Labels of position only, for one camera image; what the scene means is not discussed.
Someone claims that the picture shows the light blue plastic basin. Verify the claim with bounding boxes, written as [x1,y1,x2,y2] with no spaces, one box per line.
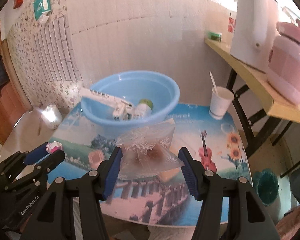
[81,70,180,138]

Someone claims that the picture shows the small pink white toy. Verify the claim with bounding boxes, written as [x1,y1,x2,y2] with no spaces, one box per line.
[46,141,63,154]

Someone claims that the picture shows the printed landscape table mat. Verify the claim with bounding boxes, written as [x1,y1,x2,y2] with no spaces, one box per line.
[49,104,251,228]

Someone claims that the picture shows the clear plastic snack bag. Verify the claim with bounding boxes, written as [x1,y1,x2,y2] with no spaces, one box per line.
[116,118,175,180]

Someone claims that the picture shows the white paper cup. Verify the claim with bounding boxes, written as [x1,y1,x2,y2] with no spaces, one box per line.
[209,86,235,120]

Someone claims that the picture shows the green plastic waste basket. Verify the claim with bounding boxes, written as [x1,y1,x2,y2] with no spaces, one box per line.
[253,168,279,206]

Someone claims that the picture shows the brown wooden door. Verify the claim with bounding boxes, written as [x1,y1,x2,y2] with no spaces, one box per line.
[0,30,33,145]

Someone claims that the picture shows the white yellow tissue pack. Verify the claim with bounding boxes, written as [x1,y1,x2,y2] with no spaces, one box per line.
[112,103,128,121]

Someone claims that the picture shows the long white spoon package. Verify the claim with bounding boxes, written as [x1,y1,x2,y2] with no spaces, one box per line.
[79,88,134,114]

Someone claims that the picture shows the white green cylindrical can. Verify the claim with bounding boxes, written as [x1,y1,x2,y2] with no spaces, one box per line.
[132,99,153,119]

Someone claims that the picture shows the white electric kettle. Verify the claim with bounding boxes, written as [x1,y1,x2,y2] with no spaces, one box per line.
[230,0,279,73]

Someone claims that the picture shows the clear box yellow contents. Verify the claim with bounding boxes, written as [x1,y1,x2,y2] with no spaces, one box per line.
[157,137,197,183]

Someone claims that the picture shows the green small box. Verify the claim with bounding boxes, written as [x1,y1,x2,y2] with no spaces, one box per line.
[207,31,222,42]

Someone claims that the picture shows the yellow wooden side table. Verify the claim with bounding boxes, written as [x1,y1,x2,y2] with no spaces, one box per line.
[204,37,300,178]

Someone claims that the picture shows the pink rice cooker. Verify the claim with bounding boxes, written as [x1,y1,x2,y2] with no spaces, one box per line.
[267,18,300,105]

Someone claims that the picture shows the white plastic spoon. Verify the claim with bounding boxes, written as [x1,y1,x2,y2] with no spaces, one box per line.
[209,72,218,95]

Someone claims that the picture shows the red wall item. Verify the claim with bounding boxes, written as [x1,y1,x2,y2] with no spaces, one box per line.
[13,0,24,9]

